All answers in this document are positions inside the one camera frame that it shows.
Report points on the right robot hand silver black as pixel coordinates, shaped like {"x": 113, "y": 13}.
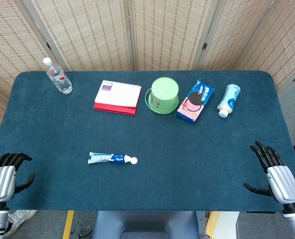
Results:
{"x": 283, "y": 181}

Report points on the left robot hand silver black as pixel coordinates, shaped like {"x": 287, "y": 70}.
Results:
{"x": 1, "y": 181}

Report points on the blue white toothpaste tube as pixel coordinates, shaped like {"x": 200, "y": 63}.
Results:
{"x": 105, "y": 157}

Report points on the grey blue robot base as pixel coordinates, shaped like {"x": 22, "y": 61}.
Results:
{"x": 142, "y": 224}

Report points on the dark blue cloth-covered table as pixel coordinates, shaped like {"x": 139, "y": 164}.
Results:
{"x": 62, "y": 129}

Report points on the white sneaker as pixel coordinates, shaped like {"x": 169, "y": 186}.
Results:
{"x": 20, "y": 216}

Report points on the white yellow cardboard box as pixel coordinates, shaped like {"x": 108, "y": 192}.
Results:
{"x": 212, "y": 224}

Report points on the white milk drink bottle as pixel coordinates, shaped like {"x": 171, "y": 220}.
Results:
{"x": 231, "y": 98}

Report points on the clear plastic water bottle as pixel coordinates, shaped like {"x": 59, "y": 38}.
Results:
{"x": 60, "y": 79}

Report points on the blue pink cookie box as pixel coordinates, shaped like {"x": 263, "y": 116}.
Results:
{"x": 194, "y": 102}

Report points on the white red desk calendar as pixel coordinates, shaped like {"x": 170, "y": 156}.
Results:
{"x": 117, "y": 94}

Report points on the green plastic bucket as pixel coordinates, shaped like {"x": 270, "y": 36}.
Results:
{"x": 163, "y": 92}

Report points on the bamboo folding screen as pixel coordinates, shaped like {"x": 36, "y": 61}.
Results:
{"x": 92, "y": 32}

